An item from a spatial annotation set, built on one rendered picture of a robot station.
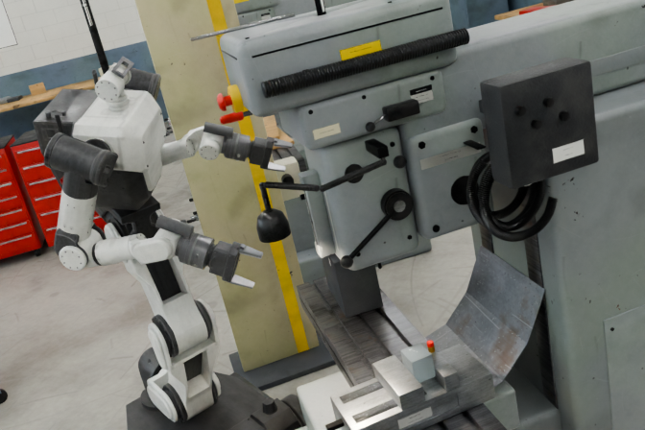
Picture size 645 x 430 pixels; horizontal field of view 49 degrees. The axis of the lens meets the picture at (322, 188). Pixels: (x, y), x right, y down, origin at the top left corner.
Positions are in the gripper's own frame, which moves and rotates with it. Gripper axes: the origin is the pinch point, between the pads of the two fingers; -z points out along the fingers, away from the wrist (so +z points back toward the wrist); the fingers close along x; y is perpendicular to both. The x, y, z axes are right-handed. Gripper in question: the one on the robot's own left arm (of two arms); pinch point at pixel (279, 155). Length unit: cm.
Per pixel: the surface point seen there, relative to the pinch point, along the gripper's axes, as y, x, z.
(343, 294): -48, -7, -25
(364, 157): -62, 54, -13
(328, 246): -66, 30, -11
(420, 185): -63, 51, -27
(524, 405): -79, -2, -74
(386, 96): -56, 68, -14
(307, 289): -30.7, -28.2, -17.9
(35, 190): 246, -291, 166
